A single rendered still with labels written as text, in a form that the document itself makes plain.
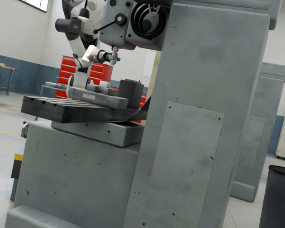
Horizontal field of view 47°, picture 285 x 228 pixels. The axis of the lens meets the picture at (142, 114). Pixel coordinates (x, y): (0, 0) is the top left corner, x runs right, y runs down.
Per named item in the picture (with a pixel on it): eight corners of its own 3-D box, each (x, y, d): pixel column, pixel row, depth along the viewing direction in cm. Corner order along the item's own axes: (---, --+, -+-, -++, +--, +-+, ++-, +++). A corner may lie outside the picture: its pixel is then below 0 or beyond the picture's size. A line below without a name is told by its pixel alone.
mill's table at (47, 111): (20, 111, 157) (23, 95, 156) (122, 113, 274) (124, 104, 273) (61, 123, 149) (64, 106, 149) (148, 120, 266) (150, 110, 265)
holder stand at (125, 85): (115, 104, 242) (120, 77, 241) (125, 104, 263) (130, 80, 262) (130, 107, 239) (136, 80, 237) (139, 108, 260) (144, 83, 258)
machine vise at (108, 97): (67, 97, 207) (70, 79, 206) (78, 98, 221) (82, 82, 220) (117, 109, 196) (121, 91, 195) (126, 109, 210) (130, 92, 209)
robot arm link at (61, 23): (62, 40, 239) (54, 22, 230) (69, 33, 244) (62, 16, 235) (74, 40, 233) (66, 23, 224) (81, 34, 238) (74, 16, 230)
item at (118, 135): (49, 126, 204) (53, 107, 204) (78, 125, 237) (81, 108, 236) (121, 147, 188) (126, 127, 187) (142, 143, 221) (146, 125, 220)
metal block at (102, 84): (98, 89, 205) (100, 80, 204) (102, 90, 211) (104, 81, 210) (105, 91, 203) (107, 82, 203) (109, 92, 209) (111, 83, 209)
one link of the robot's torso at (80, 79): (69, 91, 282) (81, 38, 283) (90, 95, 283) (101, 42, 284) (66, 89, 267) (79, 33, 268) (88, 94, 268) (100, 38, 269)
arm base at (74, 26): (56, 36, 237) (52, 20, 231) (68, 31, 246) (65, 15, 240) (72, 37, 229) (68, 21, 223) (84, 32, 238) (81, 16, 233)
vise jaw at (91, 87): (85, 90, 203) (87, 83, 202) (96, 91, 217) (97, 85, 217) (94, 92, 201) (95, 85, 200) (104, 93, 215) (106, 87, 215)
